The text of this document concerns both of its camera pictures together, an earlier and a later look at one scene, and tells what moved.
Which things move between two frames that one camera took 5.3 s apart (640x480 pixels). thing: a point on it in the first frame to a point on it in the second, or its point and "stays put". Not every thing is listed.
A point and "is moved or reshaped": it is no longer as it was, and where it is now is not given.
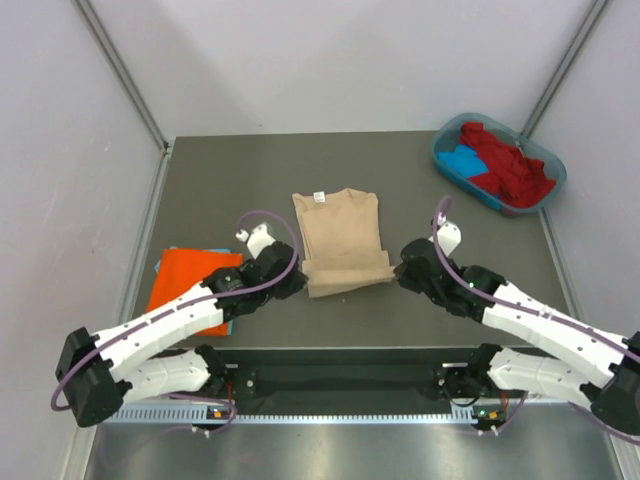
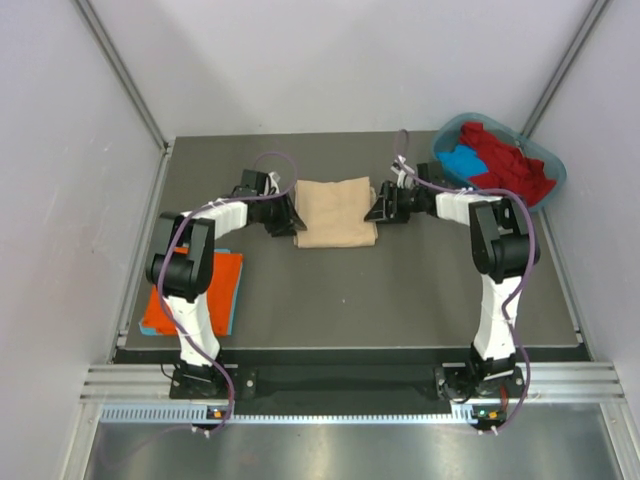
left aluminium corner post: x=124 y=73 stays put
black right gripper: x=403 y=274 to x=382 y=212
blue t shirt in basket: x=465 y=160 stays put
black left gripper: x=296 y=282 to x=288 y=219
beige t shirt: x=341 y=240 is moved or reshaped
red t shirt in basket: x=519 y=182 stays put
